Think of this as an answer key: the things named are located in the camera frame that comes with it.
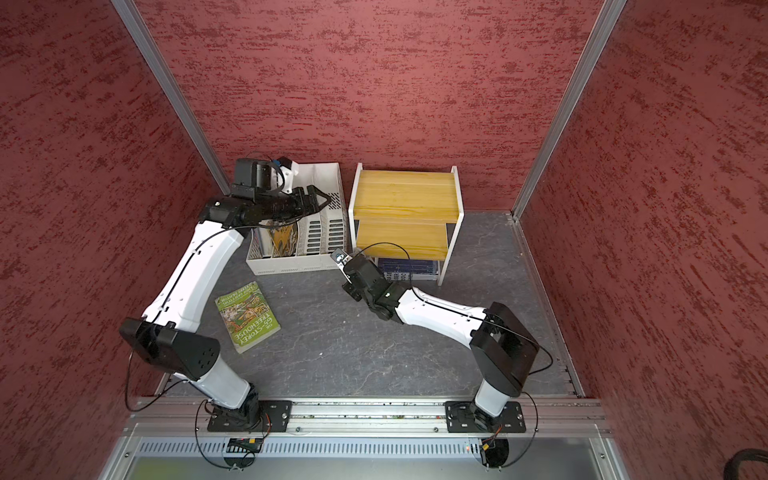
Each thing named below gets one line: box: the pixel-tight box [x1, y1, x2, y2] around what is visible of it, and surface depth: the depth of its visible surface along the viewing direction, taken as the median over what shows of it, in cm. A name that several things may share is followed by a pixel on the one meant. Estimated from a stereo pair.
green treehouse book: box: [214, 281, 282, 354], surface depth 90 cm
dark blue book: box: [378, 258, 439, 274], surface depth 99 cm
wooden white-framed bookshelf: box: [348, 162, 465, 286], surface depth 82 cm
